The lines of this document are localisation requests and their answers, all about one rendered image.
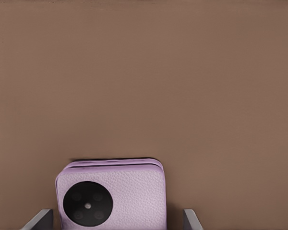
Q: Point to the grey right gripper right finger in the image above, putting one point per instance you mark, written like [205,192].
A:
[191,221]

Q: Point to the lilac phone with round camera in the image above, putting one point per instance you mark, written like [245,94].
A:
[134,196]

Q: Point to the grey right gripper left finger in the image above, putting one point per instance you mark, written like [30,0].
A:
[39,221]

